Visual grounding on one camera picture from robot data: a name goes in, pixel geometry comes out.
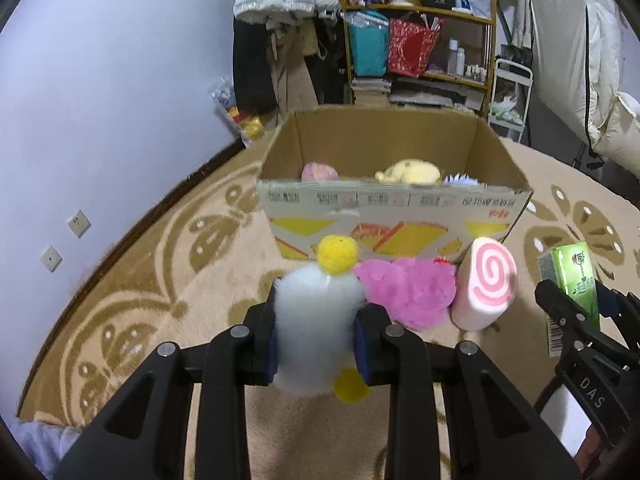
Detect light fuzzy clothing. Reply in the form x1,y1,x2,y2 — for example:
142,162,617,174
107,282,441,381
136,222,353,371
10,417,86,480

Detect beige hanging trousers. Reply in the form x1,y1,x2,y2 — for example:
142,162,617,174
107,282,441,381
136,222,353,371
267,22,322,111

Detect stack of books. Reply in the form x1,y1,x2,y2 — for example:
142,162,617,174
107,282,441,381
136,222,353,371
350,77,393,106

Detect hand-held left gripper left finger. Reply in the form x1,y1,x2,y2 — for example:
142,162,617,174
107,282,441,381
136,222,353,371
52,280,281,480

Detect black hanging garment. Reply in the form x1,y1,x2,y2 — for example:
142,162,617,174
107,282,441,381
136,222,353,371
232,17,278,116
312,10,351,106

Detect large wall socket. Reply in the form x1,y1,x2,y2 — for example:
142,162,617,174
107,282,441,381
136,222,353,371
67,209,93,238

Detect white plush with yellow pompom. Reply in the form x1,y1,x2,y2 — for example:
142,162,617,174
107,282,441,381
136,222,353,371
272,234,373,403

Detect small wall socket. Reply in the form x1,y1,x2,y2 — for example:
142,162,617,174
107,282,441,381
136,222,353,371
40,245,63,272

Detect pile of papers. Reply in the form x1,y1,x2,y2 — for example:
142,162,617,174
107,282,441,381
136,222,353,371
390,80,482,111

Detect pink swirl roll cushion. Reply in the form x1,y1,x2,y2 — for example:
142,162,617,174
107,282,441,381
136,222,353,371
451,237,519,332

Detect small pink plush toy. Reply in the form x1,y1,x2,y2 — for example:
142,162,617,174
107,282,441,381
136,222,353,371
301,161,340,182

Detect yellow plush toy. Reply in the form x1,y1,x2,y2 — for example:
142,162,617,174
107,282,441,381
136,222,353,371
375,159,443,185

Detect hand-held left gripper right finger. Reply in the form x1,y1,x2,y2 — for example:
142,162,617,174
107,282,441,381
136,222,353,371
352,305,576,480

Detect printed cardboard box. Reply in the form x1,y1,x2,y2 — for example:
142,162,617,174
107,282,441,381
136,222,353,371
256,109,535,267

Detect green carton box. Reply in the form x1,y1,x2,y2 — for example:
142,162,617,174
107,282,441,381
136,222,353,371
537,241,601,358

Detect red patterned bag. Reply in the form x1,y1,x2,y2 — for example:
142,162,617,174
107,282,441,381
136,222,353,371
387,15,443,78

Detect white-haired plush doll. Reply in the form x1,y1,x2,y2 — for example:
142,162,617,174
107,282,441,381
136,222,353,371
442,172,482,189

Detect clear bag of toys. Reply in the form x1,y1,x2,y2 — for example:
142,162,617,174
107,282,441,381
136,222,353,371
210,77,266,142

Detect wooden shelf unit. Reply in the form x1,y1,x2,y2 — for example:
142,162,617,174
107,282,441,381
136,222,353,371
336,0,499,121

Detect white trolley cart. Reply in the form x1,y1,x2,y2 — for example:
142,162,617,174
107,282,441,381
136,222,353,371
487,57,534,143

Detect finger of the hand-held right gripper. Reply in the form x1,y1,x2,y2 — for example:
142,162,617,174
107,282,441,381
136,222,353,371
534,279,602,350
594,282,640,347

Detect pink fluffy plush toy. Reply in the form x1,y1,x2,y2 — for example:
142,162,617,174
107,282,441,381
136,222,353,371
352,256,458,331

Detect teal bag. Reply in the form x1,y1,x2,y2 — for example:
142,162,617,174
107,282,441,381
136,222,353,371
347,10,391,78

